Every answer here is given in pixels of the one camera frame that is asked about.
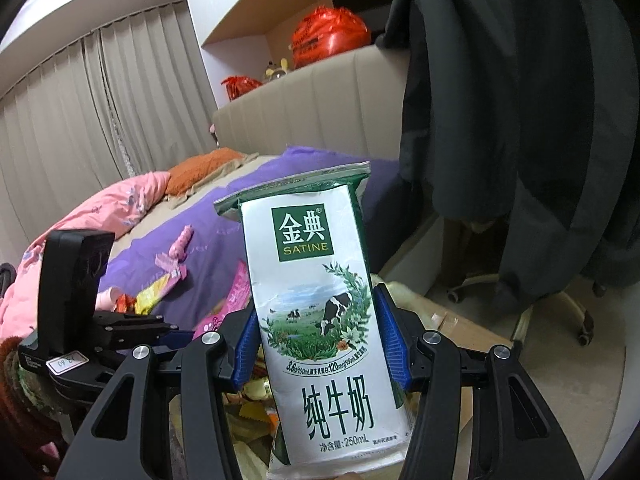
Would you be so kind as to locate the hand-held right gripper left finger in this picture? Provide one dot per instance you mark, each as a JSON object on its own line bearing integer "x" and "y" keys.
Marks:
{"x": 248, "y": 347}

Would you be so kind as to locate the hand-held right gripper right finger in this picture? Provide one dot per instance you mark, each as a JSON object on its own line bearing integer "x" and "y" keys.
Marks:
{"x": 392, "y": 335}

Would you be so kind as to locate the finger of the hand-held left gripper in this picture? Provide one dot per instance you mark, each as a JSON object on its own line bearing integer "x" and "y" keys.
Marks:
{"x": 175, "y": 341}
{"x": 135, "y": 325}

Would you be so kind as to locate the beige bin with yellow liner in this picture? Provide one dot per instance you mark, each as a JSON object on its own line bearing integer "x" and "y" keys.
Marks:
{"x": 415, "y": 305}

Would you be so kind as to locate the green white milk carton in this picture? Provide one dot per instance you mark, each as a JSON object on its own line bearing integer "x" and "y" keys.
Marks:
{"x": 325, "y": 310}

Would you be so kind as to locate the red snack wrapper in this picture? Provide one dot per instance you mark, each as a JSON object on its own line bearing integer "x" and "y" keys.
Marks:
{"x": 124, "y": 303}

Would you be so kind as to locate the yellow orange wrapper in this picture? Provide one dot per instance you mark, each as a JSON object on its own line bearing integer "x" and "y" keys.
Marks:
{"x": 152, "y": 296}

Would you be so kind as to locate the pink snack wrapper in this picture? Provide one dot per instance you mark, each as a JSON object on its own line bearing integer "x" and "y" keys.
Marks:
{"x": 236, "y": 290}

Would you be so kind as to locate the pink printed duvet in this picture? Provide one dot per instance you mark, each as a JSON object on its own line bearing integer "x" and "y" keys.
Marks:
{"x": 80, "y": 220}

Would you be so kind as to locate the brown cardboard box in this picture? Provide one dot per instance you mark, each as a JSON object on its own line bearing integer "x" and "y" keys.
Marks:
{"x": 465, "y": 330}

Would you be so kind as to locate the beige bed sheet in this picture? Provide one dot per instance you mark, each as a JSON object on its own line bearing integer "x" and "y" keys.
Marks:
{"x": 150, "y": 225}

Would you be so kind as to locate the purple blanket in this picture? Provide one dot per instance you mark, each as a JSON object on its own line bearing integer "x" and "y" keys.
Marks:
{"x": 250, "y": 220}

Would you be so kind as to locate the pleated curtain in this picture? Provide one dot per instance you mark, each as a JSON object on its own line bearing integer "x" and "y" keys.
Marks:
{"x": 75, "y": 135}

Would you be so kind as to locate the pink fluffy clothing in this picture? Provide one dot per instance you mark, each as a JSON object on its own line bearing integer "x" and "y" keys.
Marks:
{"x": 45, "y": 452}

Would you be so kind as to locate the orange pillow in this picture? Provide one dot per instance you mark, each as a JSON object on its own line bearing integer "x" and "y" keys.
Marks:
{"x": 205, "y": 167}

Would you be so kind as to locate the white office chair base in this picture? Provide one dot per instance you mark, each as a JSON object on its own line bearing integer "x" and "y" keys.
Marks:
{"x": 565, "y": 310}

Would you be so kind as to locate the beige padded headboard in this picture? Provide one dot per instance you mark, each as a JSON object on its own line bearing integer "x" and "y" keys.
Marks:
{"x": 320, "y": 110}

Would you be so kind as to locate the dark jacket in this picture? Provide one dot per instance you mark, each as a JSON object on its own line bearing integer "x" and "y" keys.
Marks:
{"x": 525, "y": 135}

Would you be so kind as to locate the small red plastic bag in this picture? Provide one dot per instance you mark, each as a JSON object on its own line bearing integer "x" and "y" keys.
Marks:
{"x": 241, "y": 86}

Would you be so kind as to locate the white toy with yellow ears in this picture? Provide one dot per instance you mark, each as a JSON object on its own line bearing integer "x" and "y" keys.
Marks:
{"x": 277, "y": 71}

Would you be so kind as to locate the large red plastic bag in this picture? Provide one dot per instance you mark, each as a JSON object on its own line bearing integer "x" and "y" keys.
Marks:
{"x": 330, "y": 35}

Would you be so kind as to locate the light wooden shelf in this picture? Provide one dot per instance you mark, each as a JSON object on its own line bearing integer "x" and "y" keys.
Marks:
{"x": 280, "y": 5}

